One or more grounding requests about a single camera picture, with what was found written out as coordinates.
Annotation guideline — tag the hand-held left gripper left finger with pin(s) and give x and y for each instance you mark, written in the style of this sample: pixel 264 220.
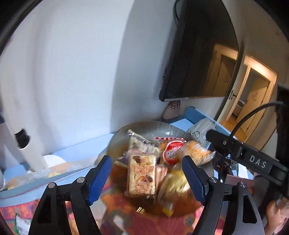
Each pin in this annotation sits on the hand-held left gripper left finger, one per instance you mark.
pixel 101 178

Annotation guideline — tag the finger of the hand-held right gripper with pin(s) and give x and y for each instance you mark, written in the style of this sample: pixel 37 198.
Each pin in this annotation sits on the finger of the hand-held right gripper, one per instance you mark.
pixel 223 142

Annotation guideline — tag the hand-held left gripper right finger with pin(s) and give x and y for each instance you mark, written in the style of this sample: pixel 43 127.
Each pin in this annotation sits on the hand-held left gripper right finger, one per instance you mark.
pixel 192 178

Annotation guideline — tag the brown pastry clear packet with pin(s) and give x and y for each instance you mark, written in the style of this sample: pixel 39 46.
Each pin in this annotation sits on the brown pastry clear packet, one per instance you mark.
pixel 198 152

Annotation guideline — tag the red white rice cracker bag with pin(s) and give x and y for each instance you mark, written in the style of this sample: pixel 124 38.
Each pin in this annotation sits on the red white rice cracker bag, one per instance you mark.
pixel 171 151

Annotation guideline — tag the beige puffed snack bar packet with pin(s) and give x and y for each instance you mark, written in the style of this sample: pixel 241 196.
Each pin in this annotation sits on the beige puffed snack bar packet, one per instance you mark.
pixel 141 174

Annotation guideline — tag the beige purple chip bag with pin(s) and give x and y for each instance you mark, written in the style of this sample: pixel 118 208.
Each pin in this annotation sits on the beige purple chip bag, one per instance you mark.
pixel 140 142

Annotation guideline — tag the glass bowl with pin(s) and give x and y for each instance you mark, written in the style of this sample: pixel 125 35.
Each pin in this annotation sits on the glass bowl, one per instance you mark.
pixel 158 128

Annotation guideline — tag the person's right hand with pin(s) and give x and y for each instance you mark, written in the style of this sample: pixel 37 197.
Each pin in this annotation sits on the person's right hand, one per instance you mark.
pixel 277 214

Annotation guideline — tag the yellow snack packet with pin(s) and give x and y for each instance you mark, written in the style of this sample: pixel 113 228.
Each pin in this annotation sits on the yellow snack packet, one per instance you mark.
pixel 176 187

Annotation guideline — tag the pink snack packet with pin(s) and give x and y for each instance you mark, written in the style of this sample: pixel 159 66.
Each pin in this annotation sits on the pink snack packet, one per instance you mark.
pixel 161 175

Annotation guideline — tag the white cup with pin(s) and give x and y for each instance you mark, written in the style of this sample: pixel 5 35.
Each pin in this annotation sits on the white cup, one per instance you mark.
pixel 54 160

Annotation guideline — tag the floral woven cloth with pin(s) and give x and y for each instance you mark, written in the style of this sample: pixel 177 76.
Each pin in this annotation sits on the floral woven cloth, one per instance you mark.
pixel 135 223

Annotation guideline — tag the clear plastic bag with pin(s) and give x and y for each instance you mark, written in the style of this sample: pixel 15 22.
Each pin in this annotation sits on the clear plastic bag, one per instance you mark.
pixel 45 175

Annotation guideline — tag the small brown bag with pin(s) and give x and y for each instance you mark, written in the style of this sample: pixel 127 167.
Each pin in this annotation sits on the small brown bag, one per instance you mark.
pixel 171 113

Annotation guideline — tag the white stand with black knob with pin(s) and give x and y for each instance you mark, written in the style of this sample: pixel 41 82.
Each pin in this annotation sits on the white stand with black knob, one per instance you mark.
pixel 29 156

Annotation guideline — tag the green white packet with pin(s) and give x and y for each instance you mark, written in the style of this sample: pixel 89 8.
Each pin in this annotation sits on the green white packet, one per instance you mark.
pixel 22 226

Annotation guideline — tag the wooden door frame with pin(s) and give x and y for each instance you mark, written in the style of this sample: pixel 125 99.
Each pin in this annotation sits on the wooden door frame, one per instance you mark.
pixel 259 70

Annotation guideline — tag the black wall television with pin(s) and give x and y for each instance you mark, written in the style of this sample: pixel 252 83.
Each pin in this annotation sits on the black wall television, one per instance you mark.
pixel 196 56

